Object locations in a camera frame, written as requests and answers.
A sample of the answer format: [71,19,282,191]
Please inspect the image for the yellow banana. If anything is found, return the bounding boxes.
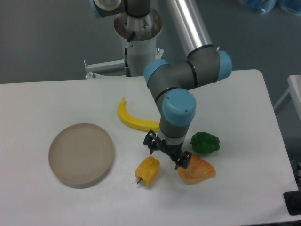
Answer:
[117,97,159,132]

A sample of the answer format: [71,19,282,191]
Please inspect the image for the white side table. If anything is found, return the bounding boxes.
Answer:
[273,75,301,114]

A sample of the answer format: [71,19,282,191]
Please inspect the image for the green bell pepper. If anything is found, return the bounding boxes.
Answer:
[190,132,220,154]

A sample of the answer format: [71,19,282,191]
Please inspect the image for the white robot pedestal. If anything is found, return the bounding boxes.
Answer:
[85,8,164,79]

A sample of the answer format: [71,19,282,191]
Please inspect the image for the beige round plate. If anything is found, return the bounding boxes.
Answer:
[48,123,115,189]

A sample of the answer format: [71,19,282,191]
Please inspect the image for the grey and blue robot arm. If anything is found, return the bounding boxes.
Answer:
[86,0,232,169]

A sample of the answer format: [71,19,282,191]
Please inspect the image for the blue plastic bags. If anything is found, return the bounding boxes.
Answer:
[238,0,301,16]

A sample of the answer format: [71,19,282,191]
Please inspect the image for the yellow bell pepper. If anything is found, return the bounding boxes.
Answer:
[135,156,160,186]

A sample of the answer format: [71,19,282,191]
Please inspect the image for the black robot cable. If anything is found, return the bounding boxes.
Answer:
[124,31,136,77]

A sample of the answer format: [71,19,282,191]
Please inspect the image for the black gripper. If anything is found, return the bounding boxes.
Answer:
[143,130,191,170]

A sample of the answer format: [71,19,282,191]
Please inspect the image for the black device at edge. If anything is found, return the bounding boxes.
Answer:
[283,191,301,216]

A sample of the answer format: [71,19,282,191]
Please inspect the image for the orange triangular pastry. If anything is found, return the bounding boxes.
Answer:
[177,155,216,185]

